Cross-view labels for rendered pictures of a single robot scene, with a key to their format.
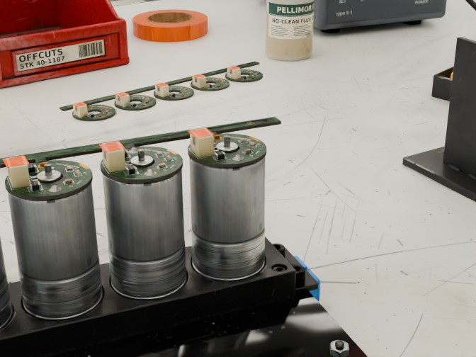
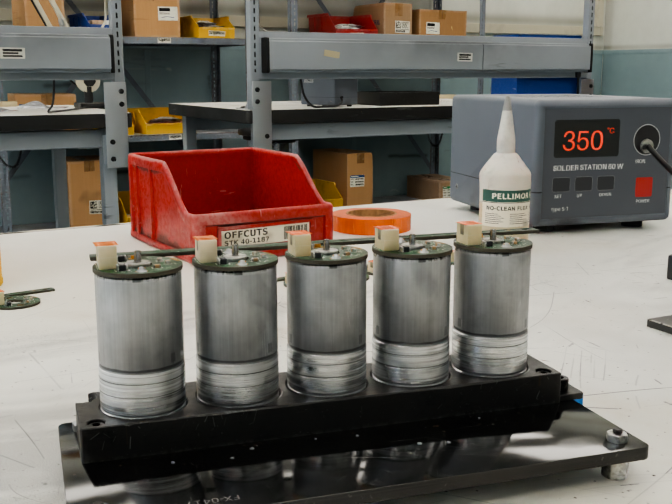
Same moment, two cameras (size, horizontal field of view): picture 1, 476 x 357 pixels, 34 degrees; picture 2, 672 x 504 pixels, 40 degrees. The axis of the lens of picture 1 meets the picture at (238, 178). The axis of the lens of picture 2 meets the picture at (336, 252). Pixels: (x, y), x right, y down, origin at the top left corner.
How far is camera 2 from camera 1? 0.08 m
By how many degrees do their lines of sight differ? 14
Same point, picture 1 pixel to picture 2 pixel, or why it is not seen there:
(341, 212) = (588, 359)
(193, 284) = (457, 378)
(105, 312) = (373, 394)
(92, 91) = not seen: hidden behind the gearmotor
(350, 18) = (566, 215)
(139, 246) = (409, 326)
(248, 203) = (515, 293)
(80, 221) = (356, 293)
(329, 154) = (565, 317)
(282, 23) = (497, 209)
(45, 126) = not seen: hidden behind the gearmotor
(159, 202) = (432, 281)
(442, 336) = not seen: outside the picture
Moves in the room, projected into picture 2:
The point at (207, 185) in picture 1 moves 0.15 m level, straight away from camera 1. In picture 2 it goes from (476, 272) to (436, 204)
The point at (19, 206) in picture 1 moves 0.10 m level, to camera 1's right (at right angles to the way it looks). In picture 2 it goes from (301, 273) to (650, 278)
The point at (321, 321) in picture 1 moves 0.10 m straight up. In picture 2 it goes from (592, 419) to (610, 88)
